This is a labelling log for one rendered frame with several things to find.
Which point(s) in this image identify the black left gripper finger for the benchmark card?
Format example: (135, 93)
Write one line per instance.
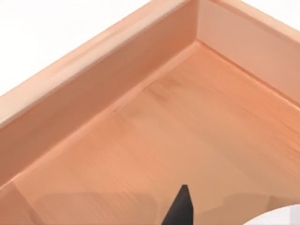
(181, 208)

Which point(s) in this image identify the white rounded object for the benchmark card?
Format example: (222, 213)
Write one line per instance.
(260, 216)

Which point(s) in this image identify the shallow salmon-coloured box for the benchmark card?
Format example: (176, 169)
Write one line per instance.
(164, 112)

